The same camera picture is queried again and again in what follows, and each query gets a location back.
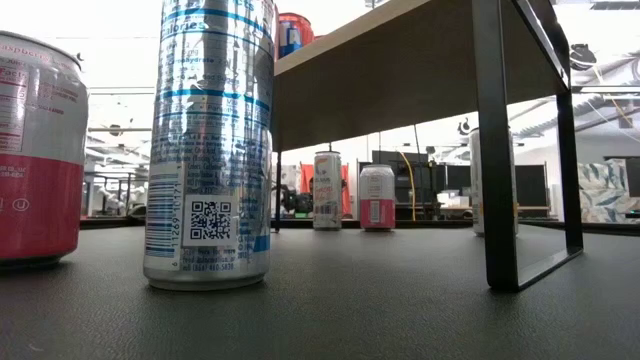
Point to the black overhead fixture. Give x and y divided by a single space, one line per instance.
582 56

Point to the tall silver can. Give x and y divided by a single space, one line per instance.
475 200

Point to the white Celsius can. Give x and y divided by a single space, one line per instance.
327 200

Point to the black monitor screen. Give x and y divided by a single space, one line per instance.
531 185

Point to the wooden shelf with black frame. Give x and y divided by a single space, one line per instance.
400 75

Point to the red Fanta can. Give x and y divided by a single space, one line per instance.
295 32

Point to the black ceiling hook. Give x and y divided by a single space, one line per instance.
464 127

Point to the red banner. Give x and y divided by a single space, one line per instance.
346 195

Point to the leaf patterned panel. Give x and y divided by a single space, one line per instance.
600 195

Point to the pink and white can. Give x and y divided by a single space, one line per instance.
377 215
40 200

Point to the person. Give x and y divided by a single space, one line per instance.
297 202

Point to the silver blue slim can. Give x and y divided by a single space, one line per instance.
210 150

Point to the white boxes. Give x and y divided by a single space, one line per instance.
452 200

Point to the white distant robot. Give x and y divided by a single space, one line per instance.
112 197

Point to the black equipment cabinet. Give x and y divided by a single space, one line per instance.
400 175

